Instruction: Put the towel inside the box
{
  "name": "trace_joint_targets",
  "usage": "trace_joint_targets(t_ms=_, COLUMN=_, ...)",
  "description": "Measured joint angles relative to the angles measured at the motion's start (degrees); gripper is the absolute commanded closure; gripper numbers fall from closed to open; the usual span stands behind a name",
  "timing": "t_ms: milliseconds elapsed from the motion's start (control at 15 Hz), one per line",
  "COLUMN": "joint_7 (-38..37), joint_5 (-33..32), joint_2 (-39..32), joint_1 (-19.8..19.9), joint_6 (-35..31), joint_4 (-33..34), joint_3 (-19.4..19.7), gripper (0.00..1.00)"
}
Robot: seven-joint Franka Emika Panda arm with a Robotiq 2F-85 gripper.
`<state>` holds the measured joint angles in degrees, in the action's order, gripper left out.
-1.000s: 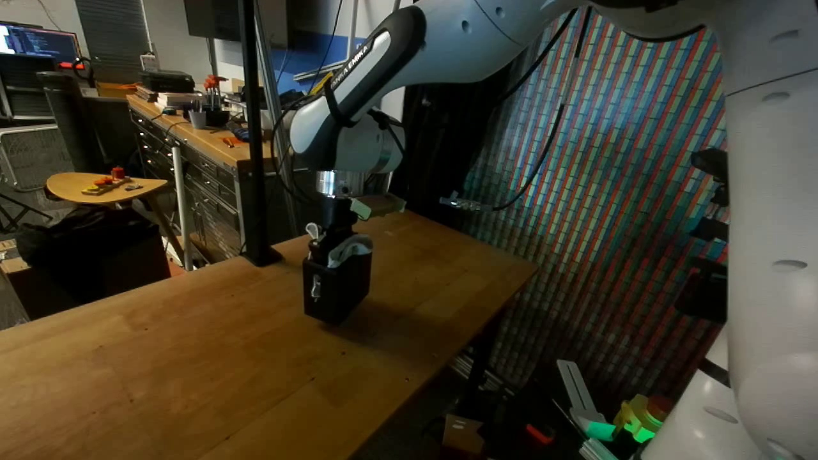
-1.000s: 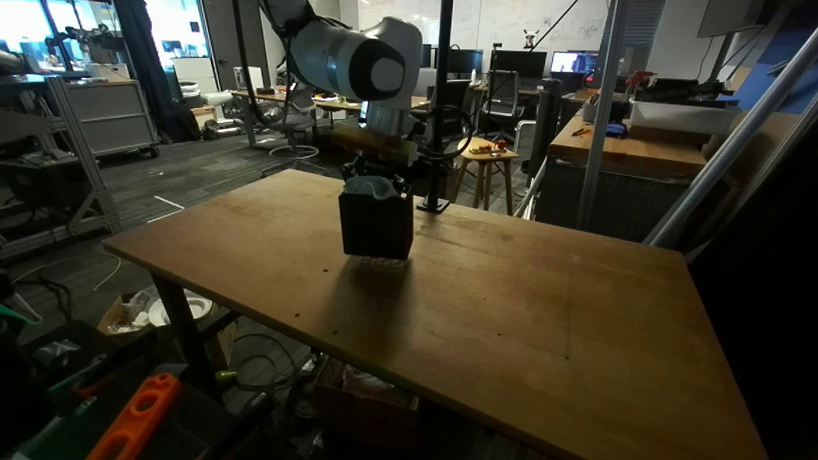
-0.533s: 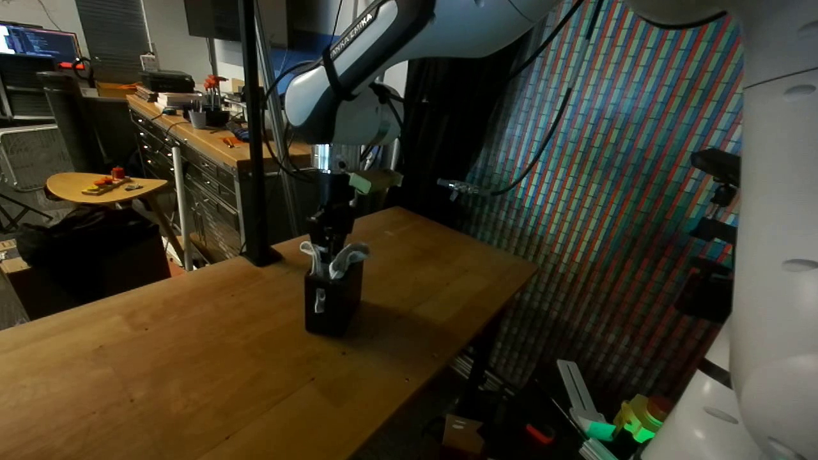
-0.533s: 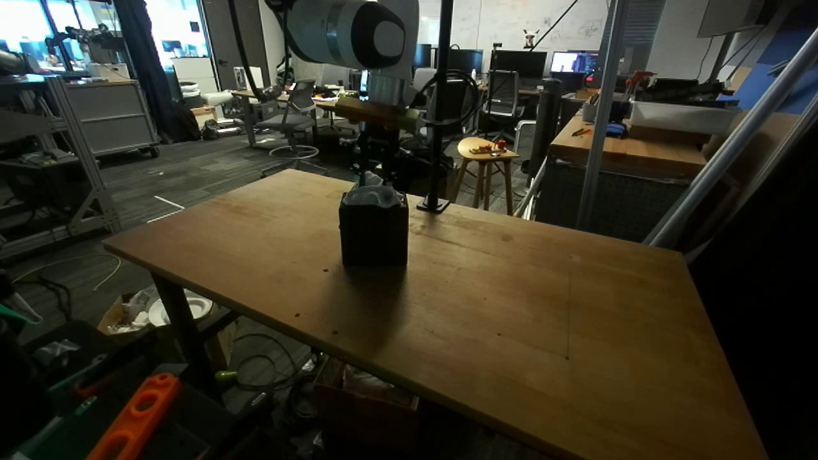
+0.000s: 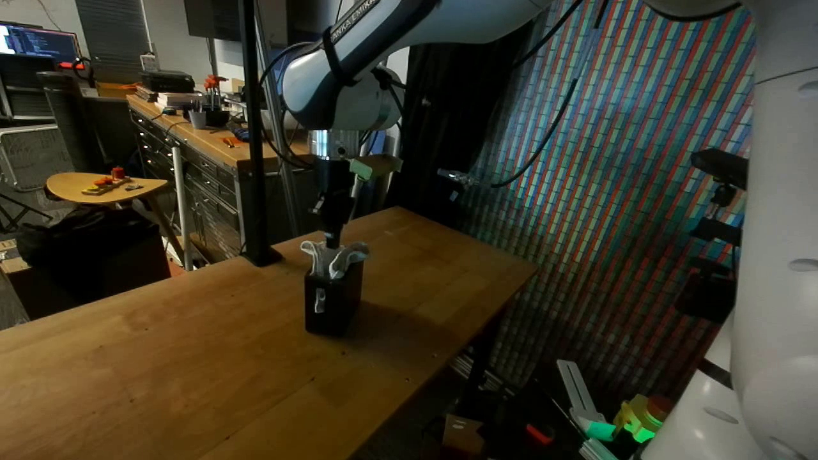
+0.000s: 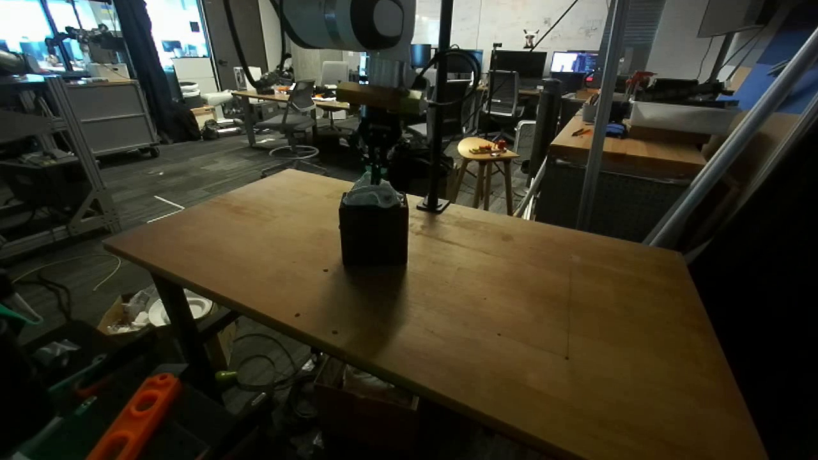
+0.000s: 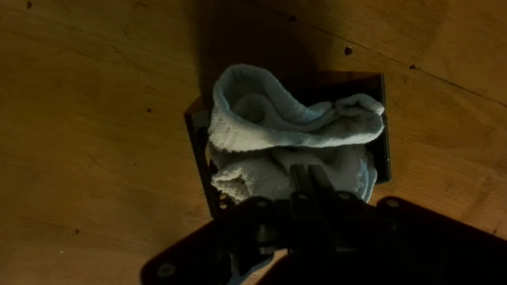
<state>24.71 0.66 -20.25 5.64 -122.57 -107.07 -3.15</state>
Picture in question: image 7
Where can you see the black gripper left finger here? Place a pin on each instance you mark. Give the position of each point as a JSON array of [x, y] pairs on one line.
[[300, 191]]

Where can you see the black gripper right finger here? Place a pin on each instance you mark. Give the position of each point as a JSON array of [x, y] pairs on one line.
[[323, 192]]

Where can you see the light blue towel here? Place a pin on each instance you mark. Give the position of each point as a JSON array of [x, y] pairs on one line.
[[274, 132]]

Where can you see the black perforated box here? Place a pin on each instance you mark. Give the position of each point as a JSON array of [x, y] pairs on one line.
[[198, 143]]

